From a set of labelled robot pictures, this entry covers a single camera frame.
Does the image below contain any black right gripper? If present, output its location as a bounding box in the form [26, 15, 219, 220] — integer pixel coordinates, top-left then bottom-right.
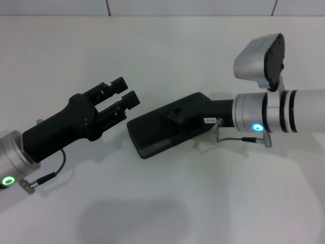
[167, 98, 236, 136]

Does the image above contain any black glasses case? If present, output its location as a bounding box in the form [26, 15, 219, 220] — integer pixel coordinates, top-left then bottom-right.
[126, 92, 221, 160]

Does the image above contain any silver right camera bracket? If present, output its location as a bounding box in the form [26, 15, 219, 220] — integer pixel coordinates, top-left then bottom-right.
[258, 76, 286, 133]

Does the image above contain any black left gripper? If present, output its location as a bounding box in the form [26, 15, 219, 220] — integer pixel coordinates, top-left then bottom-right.
[22, 76, 141, 163]

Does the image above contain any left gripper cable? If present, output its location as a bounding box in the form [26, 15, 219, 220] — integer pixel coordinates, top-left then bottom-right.
[19, 149, 67, 195]

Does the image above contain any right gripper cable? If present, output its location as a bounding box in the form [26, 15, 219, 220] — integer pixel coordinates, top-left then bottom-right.
[211, 117, 272, 148]

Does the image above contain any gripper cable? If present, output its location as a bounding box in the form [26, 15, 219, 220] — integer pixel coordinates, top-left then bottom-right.
[19, 149, 67, 195]
[211, 117, 272, 148]

